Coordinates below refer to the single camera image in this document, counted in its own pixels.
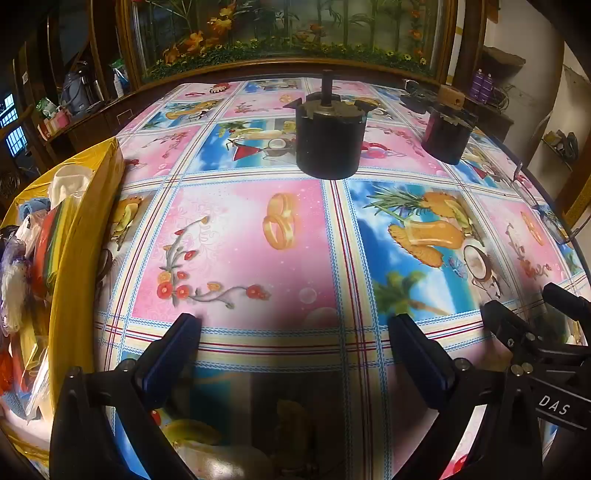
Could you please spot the purple spray can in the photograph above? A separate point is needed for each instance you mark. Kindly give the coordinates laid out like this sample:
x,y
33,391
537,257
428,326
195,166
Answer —
x,y
487,81
479,79

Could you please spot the printed tablecloth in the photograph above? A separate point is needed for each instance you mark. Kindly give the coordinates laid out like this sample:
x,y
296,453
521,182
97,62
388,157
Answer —
x,y
300,240

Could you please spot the red plastic bag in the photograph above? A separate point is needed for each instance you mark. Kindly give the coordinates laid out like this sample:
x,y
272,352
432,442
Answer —
x,y
5,378

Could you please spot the pink box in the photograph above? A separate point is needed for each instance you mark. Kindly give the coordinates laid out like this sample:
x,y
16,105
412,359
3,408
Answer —
x,y
57,122

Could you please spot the white plastic bag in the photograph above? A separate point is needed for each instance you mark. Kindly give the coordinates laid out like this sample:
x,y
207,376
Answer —
x,y
16,286

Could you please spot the green packet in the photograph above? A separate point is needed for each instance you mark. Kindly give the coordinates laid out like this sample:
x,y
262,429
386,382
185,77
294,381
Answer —
x,y
46,106

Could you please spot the small black cylinder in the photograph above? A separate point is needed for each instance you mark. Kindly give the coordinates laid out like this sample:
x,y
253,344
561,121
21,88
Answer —
x,y
415,99

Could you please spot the white cloth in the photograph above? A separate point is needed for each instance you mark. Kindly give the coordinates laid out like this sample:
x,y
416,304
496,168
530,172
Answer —
x,y
69,182

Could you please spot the white spray bottle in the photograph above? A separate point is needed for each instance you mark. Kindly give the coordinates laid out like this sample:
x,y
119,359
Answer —
x,y
117,81

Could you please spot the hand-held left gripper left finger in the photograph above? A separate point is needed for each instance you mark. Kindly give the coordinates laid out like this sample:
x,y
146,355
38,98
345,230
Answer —
x,y
171,355

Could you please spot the black cylinder with shaft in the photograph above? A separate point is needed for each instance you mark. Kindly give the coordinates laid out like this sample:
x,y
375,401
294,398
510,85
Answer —
x,y
328,138

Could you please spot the black cylinder with tan cap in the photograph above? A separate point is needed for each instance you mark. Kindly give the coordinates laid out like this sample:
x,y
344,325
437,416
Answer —
x,y
447,136

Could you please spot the blue grey backpack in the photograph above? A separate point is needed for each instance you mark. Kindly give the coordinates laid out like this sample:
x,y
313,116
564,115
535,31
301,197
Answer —
x,y
76,94

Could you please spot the yellow taped foam box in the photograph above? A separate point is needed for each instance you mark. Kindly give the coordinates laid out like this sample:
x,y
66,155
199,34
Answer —
x,y
85,240

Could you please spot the blue lit barred window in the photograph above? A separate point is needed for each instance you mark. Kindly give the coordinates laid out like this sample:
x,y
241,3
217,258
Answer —
x,y
8,110

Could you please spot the red green yellow sponge pack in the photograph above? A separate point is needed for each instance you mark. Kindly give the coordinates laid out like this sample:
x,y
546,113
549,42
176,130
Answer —
x,y
48,240

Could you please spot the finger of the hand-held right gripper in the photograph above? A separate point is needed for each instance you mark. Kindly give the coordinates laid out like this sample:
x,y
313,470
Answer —
x,y
568,301
505,327

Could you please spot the brown cardboard piece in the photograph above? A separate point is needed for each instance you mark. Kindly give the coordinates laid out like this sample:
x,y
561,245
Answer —
x,y
503,56

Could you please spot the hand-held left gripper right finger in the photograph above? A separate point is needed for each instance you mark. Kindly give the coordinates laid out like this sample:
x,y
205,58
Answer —
x,y
418,364

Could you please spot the wooden wall cabinet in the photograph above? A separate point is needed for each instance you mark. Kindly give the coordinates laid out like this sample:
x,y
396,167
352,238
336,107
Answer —
x,y
124,108

